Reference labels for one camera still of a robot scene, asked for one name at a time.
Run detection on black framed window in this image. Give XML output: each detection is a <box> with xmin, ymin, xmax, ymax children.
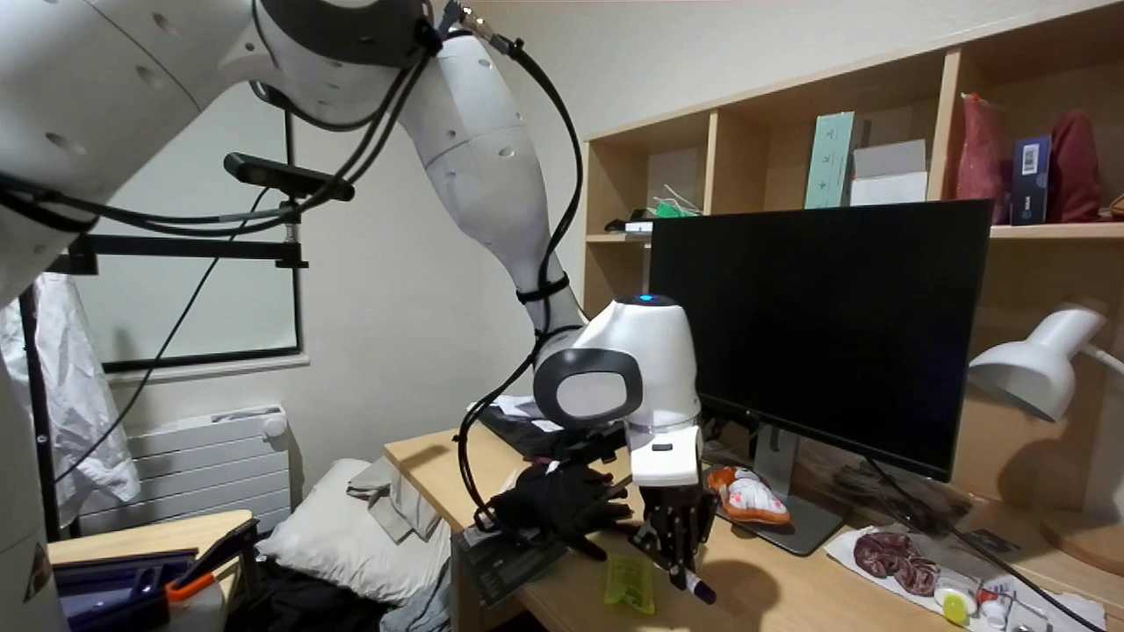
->
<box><xmin>72</xmin><ymin>264</ymin><xmax>308</xmax><ymax>378</ymax></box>

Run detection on teal book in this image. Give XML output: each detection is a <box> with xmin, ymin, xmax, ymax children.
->
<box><xmin>801</xmin><ymin>110</ymin><xmax>857</xmax><ymax>211</ymax></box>

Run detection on green striped packet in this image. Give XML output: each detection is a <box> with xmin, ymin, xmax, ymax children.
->
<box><xmin>646</xmin><ymin>183</ymin><xmax>706</xmax><ymax>221</ymax></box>

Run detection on white pillow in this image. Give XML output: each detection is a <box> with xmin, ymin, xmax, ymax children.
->
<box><xmin>256</xmin><ymin>456</ymin><xmax>454</xmax><ymax>607</ymax></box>

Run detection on white radiator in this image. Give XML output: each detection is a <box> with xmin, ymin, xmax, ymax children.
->
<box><xmin>123</xmin><ymin>399</ymin><xmax>294</xmax><ymax>538</ymax></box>

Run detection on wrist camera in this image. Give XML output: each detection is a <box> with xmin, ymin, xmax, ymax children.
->
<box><xmin>627</xmin><ymin>424</ymin><xmax>708</xmax><ymax>491</ymax></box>

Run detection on black stereo camera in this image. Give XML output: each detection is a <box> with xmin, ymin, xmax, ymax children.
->
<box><xmin>222</xmin><ymin>148</ymin><xmax>358</xmax><ymax>203</ymax></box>

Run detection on grey monitor stand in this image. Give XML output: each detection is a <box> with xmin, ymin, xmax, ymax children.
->
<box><xmin>749</xmin><ymin>420</ymin><xmax>847</xmax><ymax>559</ymax></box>

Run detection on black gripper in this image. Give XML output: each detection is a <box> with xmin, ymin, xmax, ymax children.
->
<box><xmin>634</xmin><ymin>483</ymin><xmax>721</xmax><ymax>592</ymax></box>

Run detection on blue box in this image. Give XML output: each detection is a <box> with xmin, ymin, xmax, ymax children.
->
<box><xmin>1008</xmin><ymin>132</ymin><xmax>1053</xmax><ymax>225</ymax></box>

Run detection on plastic bag with dark food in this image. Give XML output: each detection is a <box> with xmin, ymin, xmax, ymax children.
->
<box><xmin>820</xmin><ymin>522</ymin><xmax>1111</xmax><ymax>632</ymax></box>

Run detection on white desk lamp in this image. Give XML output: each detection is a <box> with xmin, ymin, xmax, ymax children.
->
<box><xmin>963</xmin><ymin>305</ymin><xmax>1124</xmax><ymax>424</ymax></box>

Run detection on wooden bookshelf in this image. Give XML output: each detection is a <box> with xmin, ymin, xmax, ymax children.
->
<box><xmin>579</xmin><ymin>0</ymin><xmax>1124</xmax><ymax>566</ymax></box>

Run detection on white box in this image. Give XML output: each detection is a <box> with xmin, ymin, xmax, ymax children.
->
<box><xmin>847</xmin><ymin>135</ymin><xmax>929</xmax><ymax>211</ymax></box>

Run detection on black computer monitor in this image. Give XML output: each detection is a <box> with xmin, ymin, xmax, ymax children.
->
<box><xmin>646</xmin><ymin>201</ymin><xmax>993</xmax><ymax>483</ymax></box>

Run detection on black printed shirt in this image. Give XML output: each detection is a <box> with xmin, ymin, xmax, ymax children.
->
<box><xmin>469</xmin><ymin>393</ymin><xmax>566</xmax><ymax>462</ymax></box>

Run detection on black bag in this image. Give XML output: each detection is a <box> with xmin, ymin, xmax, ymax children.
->
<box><xmin>223</xmin><ymin>559</ymin><xmax>397</xmax><ymax>632</ymax></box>

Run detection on orange snack packet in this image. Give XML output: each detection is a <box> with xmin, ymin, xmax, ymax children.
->
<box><xmin>706</xmin><ymin>462</ymin><xmax>795</xmax><ymax>532</ymax></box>

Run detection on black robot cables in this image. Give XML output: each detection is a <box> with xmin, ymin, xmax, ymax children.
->
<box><xmin>0</xmin><ymin>0</ymin><xmax>589</xmax><ymax>538</ymax></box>

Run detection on dark red bag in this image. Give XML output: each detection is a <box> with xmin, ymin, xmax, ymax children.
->
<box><xmin>1045</xmin><ymin>110</ymin><xmax>1107</xmax><ymax>225</ymax></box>

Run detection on purple toolbox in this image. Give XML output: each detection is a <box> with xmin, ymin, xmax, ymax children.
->
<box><xmin>50</xmin><ymin>552</ymin><xmax>202</xmax><ymax>632</ymax></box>

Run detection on black desk phone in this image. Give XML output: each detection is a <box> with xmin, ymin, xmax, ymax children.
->
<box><xmin>454</xmin><ymin>522</ymin><xmax>573</xmax><ymax>607</ymax></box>

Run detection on small light wooden table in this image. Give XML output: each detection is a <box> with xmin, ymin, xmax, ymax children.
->
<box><xmin>47</xmin><ymin>506</ymin><xmax>260</xmax><ymax>632</ymax></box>

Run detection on black gloves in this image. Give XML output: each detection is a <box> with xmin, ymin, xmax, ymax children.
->
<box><xmin>483</xmin><ymin>456</ymin><xmax>642</xmax><ymax>563</ymax></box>

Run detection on orange handled tool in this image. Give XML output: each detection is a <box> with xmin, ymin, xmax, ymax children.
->
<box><xmin>162</xmin><ymin>522</ymin><xmax>256</xmax><ymax>607</ymax></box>

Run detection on white coat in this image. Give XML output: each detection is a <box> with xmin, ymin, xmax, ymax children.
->
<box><xmin>0</xmin><ymin>273</ymin><xmax>143</xmax><ymax>529</ymax></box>

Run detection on grey cloth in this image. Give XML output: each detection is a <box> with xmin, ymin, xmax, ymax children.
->
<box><xmin>345</xmin><ymin>451</ymin><xmax>445</xmax><ymax>543</ymax></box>

